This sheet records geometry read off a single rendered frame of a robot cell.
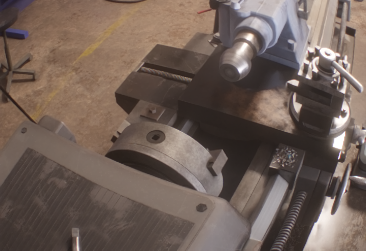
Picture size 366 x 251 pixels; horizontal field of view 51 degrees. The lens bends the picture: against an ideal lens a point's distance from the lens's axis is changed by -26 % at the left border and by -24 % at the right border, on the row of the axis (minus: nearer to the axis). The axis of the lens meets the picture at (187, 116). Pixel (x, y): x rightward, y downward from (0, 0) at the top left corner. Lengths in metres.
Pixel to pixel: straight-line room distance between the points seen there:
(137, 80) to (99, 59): 1.69
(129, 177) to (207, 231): 0.15
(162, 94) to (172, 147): 0.64
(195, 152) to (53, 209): 0.38
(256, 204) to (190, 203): 0.64
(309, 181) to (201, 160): 0.57
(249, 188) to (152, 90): 0.48
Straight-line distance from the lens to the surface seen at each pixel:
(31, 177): 0.76
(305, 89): 1.28
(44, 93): 3.15
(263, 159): 1.42
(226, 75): 1.31
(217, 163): 0.96
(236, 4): 1.46
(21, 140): 0.83
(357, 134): 1.49
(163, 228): 0.65
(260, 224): 1.26
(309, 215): 1.59
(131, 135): 0.97
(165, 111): 1.50
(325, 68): 1.27
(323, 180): 1.44
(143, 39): 3.43
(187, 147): 0.94
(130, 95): 1.57
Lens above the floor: 1.88
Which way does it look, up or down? 43 degrees down
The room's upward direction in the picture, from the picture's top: 2 degrees counter-clockwise
